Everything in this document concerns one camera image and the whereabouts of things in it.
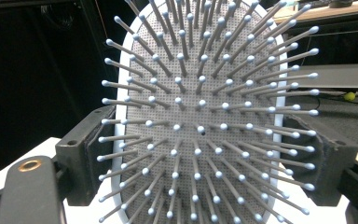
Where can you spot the small yellow-green ball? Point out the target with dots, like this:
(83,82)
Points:
(349,96)

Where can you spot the light blue hairbrush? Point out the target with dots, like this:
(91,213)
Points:
(192,102)

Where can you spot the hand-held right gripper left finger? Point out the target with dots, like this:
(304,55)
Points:
(80,161)

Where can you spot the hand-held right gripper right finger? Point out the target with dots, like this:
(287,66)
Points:
(329,165)

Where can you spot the white metal frame desk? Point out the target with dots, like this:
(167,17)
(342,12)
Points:
(338,76)

